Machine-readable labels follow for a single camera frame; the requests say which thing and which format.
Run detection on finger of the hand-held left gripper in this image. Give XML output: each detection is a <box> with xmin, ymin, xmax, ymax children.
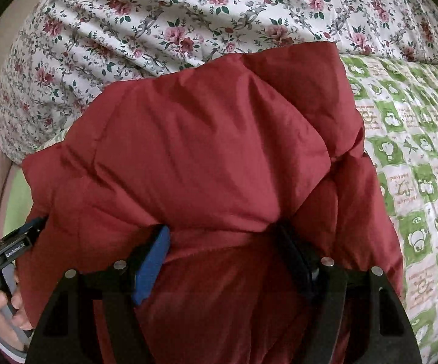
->
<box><xmin>21</xmin><ymin>216</ymin><xmax>49</xmax><ymax>250</ymax></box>

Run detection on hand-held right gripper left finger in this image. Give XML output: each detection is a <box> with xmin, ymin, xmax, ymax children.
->
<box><xmin>25</xmin><ymin>224</ymin><xmax>171</xmax><ymax>364</ymax></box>

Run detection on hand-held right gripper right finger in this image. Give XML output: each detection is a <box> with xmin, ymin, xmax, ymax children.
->
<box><xmin>277</xmin><ymin>224</ymin><xmax>423</xmax><ymax>364</ymax></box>

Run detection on red quilted coat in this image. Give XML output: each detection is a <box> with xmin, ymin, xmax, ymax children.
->
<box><xmin>18</xmin><ymin>41</ymin><xmax>406</xmax><ymax>364</ymax></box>

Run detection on person's left forearm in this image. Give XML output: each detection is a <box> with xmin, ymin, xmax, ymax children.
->
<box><xmin>0</xmin><ymin>330</ymin><xmax>28</xmax><ymax>363</ymax></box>

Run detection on person's left hand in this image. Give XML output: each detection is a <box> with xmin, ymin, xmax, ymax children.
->
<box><xmin>0</xmin><ymin>291</ymin><xmax>34</xmax><ymax>344</ymax></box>

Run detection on green checked bed sheet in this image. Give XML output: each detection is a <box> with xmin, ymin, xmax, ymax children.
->
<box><xmin>2</xmin><ymin>55</ymin><xmax>438</xmax><ymax>364</ymax></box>

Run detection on white floral quilt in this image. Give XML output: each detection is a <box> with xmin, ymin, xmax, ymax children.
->
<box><xmin>0</xmin><ymin>0</ymin><xmax>438</xmax><ymax>157</ymax></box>

